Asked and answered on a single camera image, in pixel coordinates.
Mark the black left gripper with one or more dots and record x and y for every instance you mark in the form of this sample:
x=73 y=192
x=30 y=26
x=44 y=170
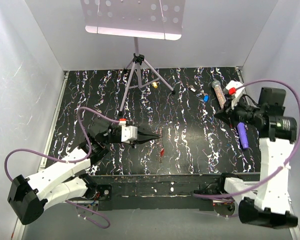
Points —
x=142 y=137

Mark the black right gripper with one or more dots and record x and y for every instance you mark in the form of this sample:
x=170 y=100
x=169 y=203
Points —
x=227 y=114

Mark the red key tag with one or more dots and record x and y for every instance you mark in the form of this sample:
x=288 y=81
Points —
x=162 y=152

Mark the blue key tag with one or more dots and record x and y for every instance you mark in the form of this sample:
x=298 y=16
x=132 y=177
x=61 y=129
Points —
x=203 y=97

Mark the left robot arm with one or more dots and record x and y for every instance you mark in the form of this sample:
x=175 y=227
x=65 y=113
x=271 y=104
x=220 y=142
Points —
x=30 y=196

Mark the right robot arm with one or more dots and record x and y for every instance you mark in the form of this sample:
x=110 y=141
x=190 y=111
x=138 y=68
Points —
x=269 y=206

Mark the purple plastic tool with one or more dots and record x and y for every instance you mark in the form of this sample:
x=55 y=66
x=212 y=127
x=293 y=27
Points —
x=242 y=135

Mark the sprinkles filled tube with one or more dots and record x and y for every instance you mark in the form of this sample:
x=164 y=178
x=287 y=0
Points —
x=216 y=85

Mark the yellow key tag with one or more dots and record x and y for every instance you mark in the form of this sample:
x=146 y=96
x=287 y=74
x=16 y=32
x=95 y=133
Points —
x=155 y=85

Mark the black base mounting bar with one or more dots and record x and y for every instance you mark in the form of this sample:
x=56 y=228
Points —
x=150 y=192

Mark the lilac music stand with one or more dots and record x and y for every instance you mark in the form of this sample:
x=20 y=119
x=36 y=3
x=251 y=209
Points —
x=149 y=19

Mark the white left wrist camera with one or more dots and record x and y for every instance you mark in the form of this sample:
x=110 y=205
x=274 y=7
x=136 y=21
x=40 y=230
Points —
x=129 y=133

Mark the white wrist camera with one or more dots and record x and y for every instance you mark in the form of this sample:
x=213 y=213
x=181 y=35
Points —
x=129 y=133
x=235 y=90

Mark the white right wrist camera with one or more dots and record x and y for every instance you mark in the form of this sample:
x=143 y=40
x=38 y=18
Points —
x=235 y=90

